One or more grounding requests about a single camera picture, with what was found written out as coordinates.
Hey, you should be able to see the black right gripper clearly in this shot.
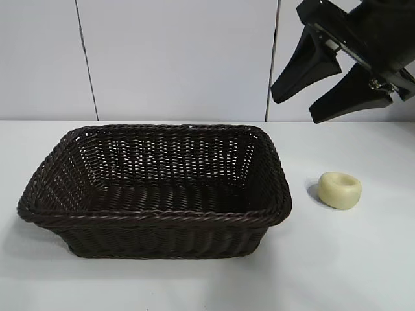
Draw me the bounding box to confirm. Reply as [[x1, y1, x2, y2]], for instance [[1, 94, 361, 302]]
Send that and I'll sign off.
[[270, 0, 415, 124]]

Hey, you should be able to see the pale yellow egg yolk pastry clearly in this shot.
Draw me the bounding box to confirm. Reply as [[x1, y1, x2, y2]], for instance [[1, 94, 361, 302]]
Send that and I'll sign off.
[[317, 171, 362, 209]]

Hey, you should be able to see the dark brown wicker basket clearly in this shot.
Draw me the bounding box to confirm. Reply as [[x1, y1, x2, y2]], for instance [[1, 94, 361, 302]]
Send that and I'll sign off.
[[16, 123, 293, 260]]

